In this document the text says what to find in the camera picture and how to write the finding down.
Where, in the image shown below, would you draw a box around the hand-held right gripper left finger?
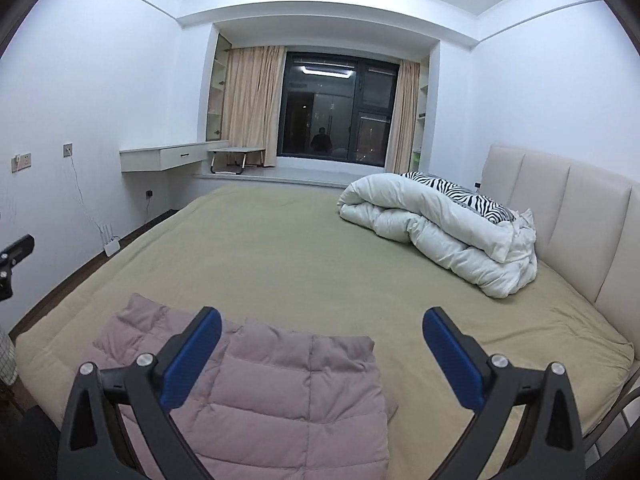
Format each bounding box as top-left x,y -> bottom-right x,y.
57,306 -> 223,480

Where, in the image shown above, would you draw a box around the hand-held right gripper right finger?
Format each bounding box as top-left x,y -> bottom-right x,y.
422,306 -> 586,480

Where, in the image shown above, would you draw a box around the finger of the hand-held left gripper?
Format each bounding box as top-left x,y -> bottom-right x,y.
0,234 -> 36,304

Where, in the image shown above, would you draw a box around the mauve hooded padded coat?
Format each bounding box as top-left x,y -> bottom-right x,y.
92,293 -> 399,480

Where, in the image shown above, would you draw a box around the white router with antennas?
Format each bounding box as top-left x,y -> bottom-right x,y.
96,222 -> 122,257

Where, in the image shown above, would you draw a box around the white grid-pattern cloth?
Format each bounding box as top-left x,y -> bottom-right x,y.
0,327 -> 19,387

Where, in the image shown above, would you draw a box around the bed with olive sheet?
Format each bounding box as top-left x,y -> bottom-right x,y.
15,182 -> 640,480

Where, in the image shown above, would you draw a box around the white folded duvet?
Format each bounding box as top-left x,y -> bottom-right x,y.
337,172 -> 538,301

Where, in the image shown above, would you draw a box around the zebra print pillow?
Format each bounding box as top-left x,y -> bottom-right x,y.
401,171 -> 518,224

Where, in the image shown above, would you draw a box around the beige padded headboard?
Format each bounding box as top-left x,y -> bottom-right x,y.
480,144 -> 640,353

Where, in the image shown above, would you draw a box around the small folding lap table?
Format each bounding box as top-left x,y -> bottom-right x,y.
207,146 -> 266,177

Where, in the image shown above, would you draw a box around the beige curtain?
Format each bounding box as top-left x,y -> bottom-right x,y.
220,46 -> 286,168
387,59 -> 422,175

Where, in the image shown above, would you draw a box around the tall open shelf cabinet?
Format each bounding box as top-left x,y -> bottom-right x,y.
205,34 -> 232,143

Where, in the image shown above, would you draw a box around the dark framed window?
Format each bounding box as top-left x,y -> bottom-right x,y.
276,50 -> 401,169

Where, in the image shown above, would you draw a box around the thin white cable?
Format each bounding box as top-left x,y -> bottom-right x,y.
69,155 -> 109,247

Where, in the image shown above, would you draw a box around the white wall-mounted desk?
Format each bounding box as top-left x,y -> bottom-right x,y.
119,141 -> 231,174

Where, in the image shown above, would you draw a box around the white open wall shelves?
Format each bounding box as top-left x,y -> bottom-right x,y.
410,55 -> 431,173

